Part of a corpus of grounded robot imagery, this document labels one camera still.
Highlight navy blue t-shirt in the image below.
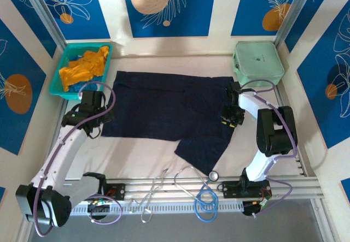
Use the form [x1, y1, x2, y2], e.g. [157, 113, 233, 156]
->
[100, 70, 238, 175]

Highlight bright blue t-shirt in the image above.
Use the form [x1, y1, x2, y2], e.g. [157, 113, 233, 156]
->
[67, 55, 106, 93]

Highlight orange t-shirt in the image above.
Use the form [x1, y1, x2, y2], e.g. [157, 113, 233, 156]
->
[59, 46, 110, 92]

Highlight teal plastic basket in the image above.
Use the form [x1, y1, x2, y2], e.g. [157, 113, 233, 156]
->
[49, 43, 114, 101]

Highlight white table cloth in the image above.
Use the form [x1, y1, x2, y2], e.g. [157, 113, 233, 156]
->
[59, 55, 301, 177]

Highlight mint green zip case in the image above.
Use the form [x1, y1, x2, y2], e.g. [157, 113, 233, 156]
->
[232, 41, 285, 87]

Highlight blue tube stethoscope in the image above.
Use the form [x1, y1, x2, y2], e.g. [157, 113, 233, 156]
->
[174, 165, 220, 223]

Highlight grey tube stethoscope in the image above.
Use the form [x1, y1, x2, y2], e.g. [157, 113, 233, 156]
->
[128, 168, 170, 223]

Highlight black right controller board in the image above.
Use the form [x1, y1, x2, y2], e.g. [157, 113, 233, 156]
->
[242, 198, 271, 217]

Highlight black controller board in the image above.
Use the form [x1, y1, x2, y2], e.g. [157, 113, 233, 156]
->
[86, 197, 112, 221]
[242, 198, 271, 217]

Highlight black left controller board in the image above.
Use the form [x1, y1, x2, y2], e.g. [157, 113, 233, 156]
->
[86, 197, 112, 221]

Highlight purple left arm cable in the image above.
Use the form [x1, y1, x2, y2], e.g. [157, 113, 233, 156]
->
[33, 81, 123, 238]

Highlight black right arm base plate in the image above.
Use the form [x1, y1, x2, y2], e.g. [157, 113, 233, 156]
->
[221, 180, 273, 199]

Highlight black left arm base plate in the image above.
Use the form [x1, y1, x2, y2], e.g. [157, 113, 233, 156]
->
[102, 183, 126, 201]

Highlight aluminium table frame rails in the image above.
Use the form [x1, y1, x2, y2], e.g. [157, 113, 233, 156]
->
[40, 85, 326, 206]

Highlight aluminium corner post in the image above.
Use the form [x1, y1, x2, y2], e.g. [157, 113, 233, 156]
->
[275, 0, 320, 49]
[19, 0, 68, 49]

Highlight grey slotted cable duct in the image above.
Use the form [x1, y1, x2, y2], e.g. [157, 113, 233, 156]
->
[72, 201, 244, 216]

